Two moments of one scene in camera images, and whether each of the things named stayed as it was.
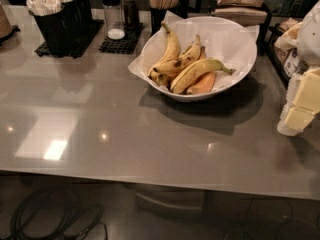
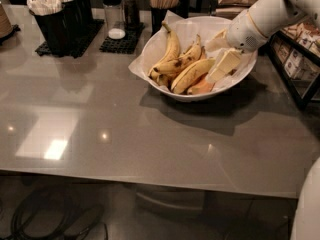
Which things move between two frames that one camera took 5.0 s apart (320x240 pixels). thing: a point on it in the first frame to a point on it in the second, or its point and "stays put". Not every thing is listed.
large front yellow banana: [196, 70] stays put
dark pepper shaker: [130, 5] stays put
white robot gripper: [310, 37] to [242, 32]
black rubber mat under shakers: [126, 45] stays put
